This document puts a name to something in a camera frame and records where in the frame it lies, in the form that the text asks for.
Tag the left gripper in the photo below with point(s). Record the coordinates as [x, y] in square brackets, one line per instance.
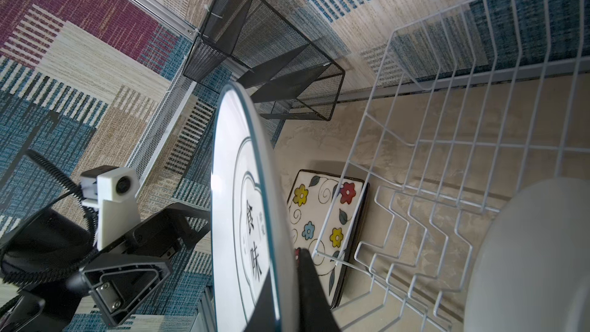
[54, 264]

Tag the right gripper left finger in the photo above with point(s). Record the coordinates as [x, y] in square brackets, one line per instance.
[263, 318]

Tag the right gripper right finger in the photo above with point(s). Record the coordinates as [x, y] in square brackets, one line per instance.
[315, 313]

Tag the white round plate three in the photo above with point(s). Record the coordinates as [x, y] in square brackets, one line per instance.
[241, 240]

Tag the white round plate four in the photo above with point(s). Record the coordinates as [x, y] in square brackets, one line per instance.
[532, 271]

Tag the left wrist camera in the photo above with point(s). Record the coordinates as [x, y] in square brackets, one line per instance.
[111, 192]

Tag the white mesh wall basket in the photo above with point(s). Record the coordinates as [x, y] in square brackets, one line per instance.
[160, 126]

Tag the black wire shelf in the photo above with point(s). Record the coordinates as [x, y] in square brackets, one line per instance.
[289, 75]

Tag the white wire dish rack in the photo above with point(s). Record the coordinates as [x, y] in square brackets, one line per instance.
[472, 104]

